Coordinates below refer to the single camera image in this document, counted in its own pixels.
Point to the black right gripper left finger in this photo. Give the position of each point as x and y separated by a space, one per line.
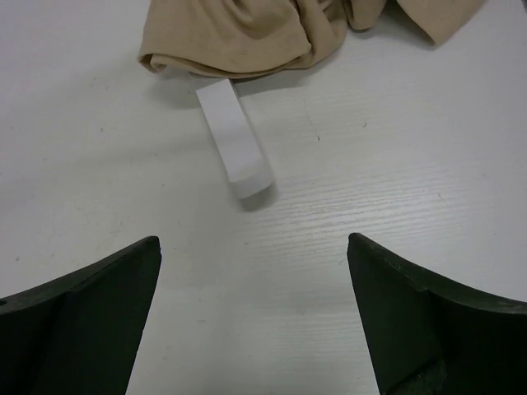
80 333

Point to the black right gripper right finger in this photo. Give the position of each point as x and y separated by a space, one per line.
428 334

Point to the beige t shirt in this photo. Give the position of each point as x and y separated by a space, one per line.
245 39

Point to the white paper tag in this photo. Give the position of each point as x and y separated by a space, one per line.
247 168

